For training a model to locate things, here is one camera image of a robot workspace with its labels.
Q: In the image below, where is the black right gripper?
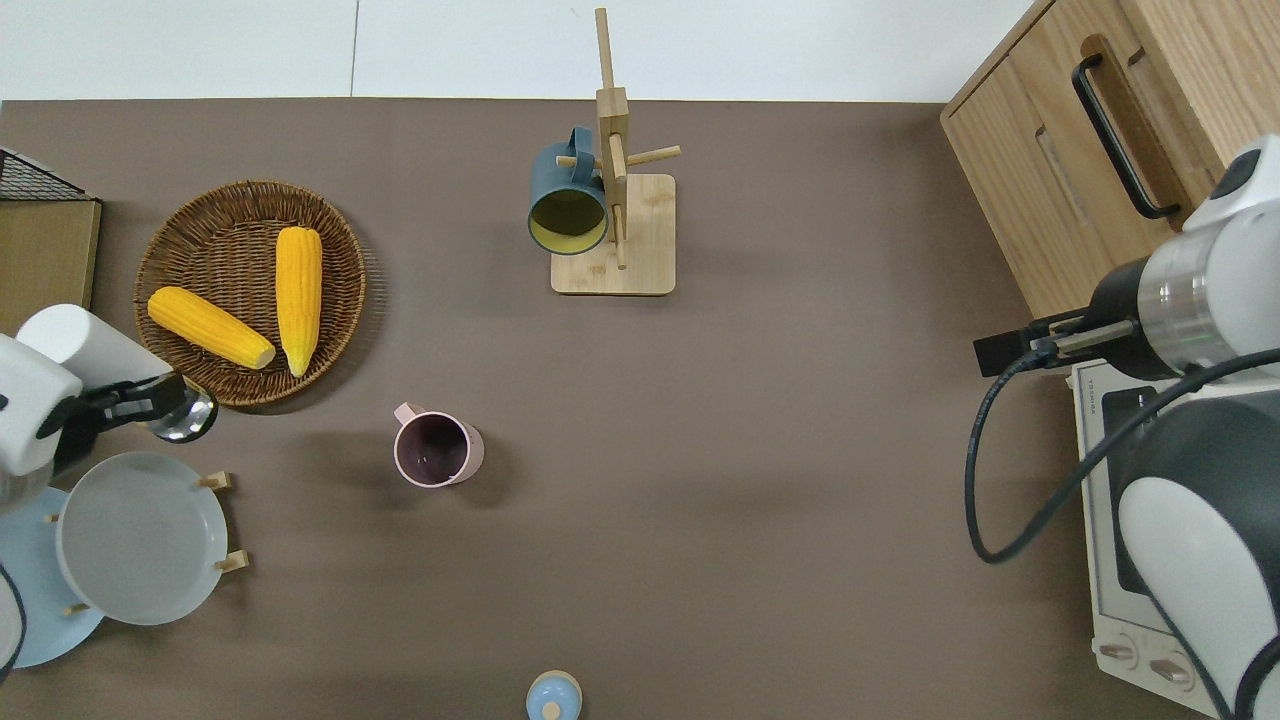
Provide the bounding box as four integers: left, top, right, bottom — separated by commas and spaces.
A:
975, 258, 1166, 381

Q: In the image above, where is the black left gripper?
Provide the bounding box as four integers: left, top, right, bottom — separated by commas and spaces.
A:
38, 372, 189, 471

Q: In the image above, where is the white water bottle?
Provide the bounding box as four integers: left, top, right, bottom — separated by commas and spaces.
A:
15, 303, 219, 444

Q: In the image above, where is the pink mug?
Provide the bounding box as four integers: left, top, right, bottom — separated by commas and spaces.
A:
393, 402, 486, 489

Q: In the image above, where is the yellow corn cob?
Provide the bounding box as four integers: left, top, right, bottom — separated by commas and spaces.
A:
147, 287, 277, 371
275, 226, 324, 379

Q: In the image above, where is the grey plate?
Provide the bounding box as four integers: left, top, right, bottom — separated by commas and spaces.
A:
55, 451, 229, 627

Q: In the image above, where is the wooden cabinet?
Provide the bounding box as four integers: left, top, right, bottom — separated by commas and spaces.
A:
940, 0, 1280, 321

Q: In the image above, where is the brown wicker basket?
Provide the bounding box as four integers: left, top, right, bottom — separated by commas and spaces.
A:
133, 180, 368, 409

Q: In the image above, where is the light blue plate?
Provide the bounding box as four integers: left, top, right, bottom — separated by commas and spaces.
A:
0, 487, 106, 669

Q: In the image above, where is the brown table mat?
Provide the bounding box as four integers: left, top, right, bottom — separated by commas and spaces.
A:
0, 97, 1226, 720

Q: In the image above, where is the white toaster oven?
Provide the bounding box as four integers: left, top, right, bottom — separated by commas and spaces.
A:
1070, 360, 1280, 720

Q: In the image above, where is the wooden mug tree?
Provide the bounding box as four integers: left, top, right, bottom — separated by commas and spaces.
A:
551, 8, 683, 297

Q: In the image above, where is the dark blue mug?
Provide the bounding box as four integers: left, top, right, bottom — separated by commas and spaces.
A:
527, 127, 610, 256

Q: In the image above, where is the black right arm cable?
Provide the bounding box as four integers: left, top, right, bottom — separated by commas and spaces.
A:
964, 340, 1280, 566

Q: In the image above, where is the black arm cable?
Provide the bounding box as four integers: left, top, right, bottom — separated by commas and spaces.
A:
964, 340, 1280, 566
0, 560, 27, 686

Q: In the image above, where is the black cabinet handle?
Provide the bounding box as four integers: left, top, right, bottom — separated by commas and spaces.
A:
1072, 52, 1183, 221

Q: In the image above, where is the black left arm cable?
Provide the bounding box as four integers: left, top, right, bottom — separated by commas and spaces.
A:
0, 560, 27, 686

